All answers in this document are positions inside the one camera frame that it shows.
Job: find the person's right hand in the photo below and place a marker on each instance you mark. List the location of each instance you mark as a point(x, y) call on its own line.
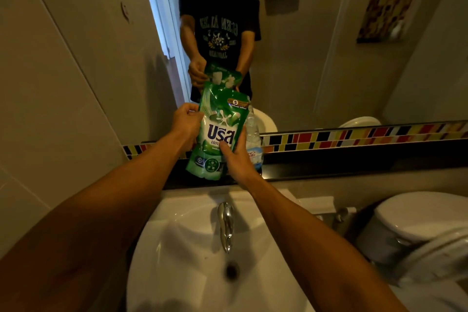
point(241, 165)

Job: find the person's left hand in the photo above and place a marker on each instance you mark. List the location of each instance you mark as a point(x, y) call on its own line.
point(184, 125)

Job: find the person's left thumb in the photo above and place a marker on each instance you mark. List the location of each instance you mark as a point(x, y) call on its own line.
point(195, 108)

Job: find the person's right thumb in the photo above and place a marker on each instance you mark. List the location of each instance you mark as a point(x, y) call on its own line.
point(226, 152)

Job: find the green detergent refill pouch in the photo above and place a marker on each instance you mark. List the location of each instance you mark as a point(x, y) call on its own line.
point(215, 121)

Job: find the person's left forearm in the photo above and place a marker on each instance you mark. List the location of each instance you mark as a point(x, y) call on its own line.
point(95, 220)

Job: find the person's right forearm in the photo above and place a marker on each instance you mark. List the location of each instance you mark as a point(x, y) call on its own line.
point(310, 249)

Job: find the clear plastic water bottle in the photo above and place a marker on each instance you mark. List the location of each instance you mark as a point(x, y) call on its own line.
point(254, 132)

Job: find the chrome faucet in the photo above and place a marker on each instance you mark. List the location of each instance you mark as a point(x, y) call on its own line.
point(226, 224)

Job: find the black ledge shelf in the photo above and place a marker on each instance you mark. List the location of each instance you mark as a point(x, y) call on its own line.
point(347, 165)

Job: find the white ceramic sink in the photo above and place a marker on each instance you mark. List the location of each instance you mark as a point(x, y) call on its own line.
point(182, 271)

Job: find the chrome water valve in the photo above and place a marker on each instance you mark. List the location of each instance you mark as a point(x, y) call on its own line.
point(342, 215)

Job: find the white toilet tank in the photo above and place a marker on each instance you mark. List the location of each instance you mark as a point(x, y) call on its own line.
point(409, 220)

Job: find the white toilet seat lid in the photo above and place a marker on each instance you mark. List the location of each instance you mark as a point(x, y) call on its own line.
point(438, 253)

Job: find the small wall hook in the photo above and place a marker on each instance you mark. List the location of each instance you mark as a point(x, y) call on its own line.
point(125, 12)

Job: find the wall mirror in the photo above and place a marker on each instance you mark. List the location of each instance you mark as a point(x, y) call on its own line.
point(310, 66)

